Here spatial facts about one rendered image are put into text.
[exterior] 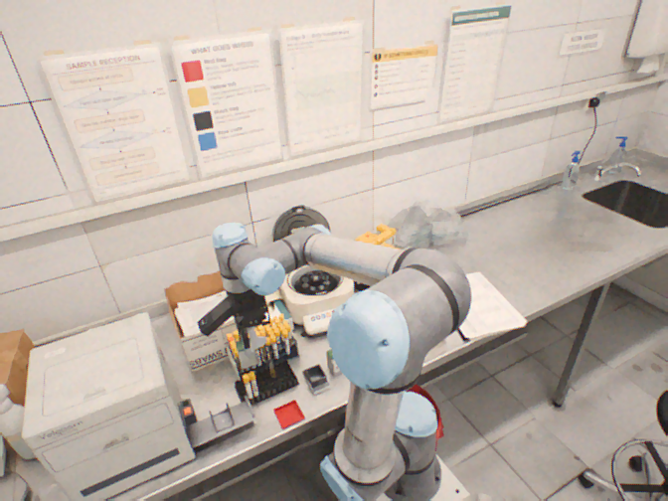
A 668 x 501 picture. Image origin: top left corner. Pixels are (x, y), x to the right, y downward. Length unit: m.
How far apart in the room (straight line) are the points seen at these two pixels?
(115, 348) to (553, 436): 1.97
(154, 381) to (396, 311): 0.65
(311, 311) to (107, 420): 0.69
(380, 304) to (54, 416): 0.76
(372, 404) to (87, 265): 1.14
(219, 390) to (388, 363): 0.91
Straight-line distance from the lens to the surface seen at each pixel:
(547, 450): 2.39
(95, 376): 1.13
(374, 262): 0.74
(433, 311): 0.57
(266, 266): 0.85
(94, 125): 1.40
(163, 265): 1.61
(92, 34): 1.38
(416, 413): 0.95
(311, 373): 1.35
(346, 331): 0.56
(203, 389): 1.41
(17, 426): 1.38
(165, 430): 1.16
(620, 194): 2.85
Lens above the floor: 1.91
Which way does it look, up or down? 34 degrees down
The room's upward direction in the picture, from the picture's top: 3 degrees counter-clockwise
